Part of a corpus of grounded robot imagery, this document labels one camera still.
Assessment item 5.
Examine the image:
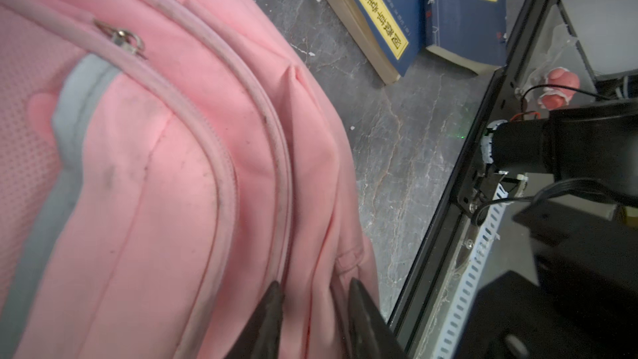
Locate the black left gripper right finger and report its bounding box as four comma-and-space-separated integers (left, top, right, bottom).
348, 279, 406, 359

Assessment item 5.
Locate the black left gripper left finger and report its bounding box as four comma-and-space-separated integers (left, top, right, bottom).
225, 281, 284, 359

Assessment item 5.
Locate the pink student backpack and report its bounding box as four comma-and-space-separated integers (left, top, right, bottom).
1, 0, 378, 358

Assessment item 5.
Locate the blue book yellow label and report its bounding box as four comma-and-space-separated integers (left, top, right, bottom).
425, 0, 507, 75
327, 0, 425, 85

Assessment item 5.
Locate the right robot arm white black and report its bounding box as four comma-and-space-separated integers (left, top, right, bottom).
455, 99, 637, 358

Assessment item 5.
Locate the pink toy right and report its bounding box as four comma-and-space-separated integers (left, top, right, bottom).
537, 67, 581, 111

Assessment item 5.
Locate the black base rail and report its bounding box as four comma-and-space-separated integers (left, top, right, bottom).
389, 0, 558, 358

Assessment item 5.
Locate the white slotted cable duct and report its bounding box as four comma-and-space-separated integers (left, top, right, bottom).
430, 203, 509, 358

